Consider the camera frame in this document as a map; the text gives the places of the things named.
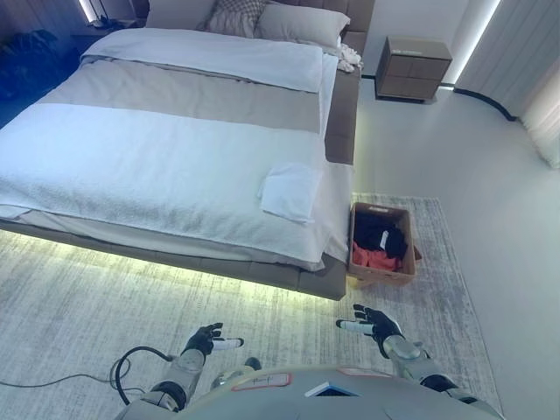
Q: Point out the vertical LED wall strip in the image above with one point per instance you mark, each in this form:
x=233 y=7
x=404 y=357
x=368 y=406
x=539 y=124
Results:
x=474 y=39
x=85 y=9

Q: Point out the black garment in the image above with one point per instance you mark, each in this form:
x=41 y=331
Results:
x=372 y=238

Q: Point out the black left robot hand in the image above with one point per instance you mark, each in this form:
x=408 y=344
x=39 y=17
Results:
x=202 y=339

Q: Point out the black curved floor track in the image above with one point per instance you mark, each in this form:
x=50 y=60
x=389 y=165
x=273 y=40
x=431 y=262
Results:
x=494 y=105

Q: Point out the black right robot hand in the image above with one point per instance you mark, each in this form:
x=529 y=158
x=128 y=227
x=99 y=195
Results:
x=382 y=326

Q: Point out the grey patterned rug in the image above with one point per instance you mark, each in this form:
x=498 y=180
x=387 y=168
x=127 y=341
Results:
x=87 y=306

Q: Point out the grey robot torso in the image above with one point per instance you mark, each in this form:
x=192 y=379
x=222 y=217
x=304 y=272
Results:
x=280 y=402

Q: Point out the orange garment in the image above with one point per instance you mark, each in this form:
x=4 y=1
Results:
x=376 y=261

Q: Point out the white sheer curtain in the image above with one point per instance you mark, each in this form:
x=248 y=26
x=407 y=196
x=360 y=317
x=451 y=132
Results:
x=544 y=131

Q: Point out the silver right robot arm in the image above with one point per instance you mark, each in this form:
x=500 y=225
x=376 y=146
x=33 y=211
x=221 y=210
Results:
x=407 y=352

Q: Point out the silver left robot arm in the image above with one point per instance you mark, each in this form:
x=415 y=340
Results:
x=188 y=363

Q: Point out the brown cardboard box basket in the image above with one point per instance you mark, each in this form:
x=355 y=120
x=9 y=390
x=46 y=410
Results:
x=380 y=273

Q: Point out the checkered pillow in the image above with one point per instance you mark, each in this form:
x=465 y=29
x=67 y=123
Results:
x=236 y=15

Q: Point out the grey curtain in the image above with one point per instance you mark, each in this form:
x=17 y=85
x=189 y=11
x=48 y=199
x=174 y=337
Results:
x=503 y=44

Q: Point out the brown upholstered headboard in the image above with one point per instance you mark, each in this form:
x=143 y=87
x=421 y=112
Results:
x=359 y=13

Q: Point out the white towel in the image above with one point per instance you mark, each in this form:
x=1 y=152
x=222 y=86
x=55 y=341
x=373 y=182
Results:
x=289 y=192

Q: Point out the brown wooden nightstand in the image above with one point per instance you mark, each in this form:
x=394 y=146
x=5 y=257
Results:
x=411 y=74

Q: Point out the crumpled white cloth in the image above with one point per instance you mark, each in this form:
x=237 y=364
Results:
x=347 y=57

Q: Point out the white garment tag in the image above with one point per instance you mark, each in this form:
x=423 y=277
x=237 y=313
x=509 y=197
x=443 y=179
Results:
x=384 y=240

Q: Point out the grey pillow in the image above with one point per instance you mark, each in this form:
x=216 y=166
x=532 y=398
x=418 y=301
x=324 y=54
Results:
x=302 y=24

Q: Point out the bed with white duvet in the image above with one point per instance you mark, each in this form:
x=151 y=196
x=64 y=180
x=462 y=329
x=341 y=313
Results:
x=153 y=166
x=341 y=131

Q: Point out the dark blue bulky seat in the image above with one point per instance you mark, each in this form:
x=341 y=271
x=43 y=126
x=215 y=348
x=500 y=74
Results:
x=30 y=74

